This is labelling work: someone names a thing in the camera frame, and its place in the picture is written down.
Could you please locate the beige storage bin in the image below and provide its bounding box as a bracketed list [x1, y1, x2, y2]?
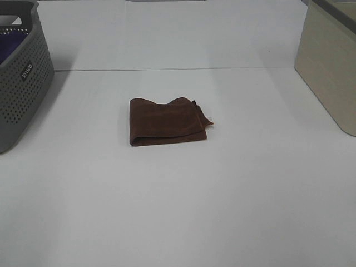
[294, 1, 355, 136]

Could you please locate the brown towel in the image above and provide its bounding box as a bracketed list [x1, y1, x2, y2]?
[129, 97, 214, 147]

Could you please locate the purple cloth in basket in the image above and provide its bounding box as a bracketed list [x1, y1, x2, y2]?
[1, 31, 30, 68]

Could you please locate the grey perforated laundry basket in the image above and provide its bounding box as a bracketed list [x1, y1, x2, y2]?
[1, 1, 54, 152]

